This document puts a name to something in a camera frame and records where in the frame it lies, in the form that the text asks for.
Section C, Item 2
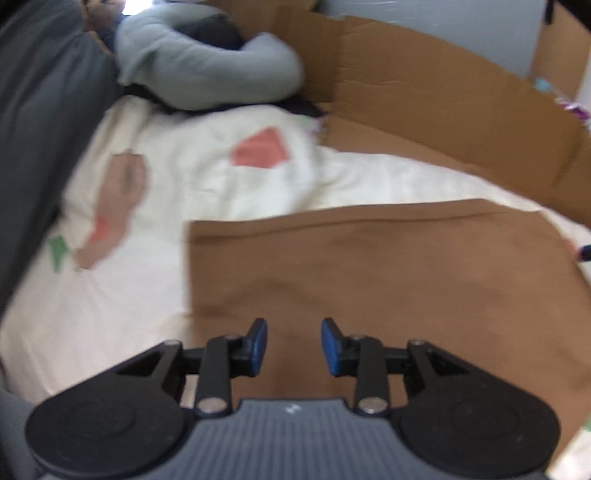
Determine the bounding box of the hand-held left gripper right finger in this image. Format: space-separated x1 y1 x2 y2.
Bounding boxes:
321 318 481 418

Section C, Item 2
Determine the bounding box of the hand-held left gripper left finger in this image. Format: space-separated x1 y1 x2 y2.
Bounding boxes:
113 318 269 418

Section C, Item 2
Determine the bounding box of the brown t-shirt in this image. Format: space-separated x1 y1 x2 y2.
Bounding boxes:
184 198 591 437

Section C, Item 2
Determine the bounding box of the purple white package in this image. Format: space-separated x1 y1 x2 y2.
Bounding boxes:
556 97 591 132

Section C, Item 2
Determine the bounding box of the bear print bedsheet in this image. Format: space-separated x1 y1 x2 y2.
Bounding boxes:
0 95 591 480

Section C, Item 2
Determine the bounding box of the brown cardboard box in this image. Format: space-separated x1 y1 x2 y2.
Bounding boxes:
529 0 591 104

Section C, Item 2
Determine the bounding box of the flattened cardboard sheet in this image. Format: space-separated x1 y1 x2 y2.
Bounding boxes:
203 0 591 229

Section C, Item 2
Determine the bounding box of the grey neck pillow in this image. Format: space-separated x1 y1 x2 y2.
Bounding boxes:
113 0 304 112

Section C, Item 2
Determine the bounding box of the grey wrapped mattress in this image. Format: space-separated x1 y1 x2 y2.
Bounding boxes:
316 0 548 79

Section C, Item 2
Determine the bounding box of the dark grey pillow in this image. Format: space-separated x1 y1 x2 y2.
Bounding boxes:
0 0 123 315

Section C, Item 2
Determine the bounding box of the brown teddy bear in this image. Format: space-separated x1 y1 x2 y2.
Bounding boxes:
81 0 123 33

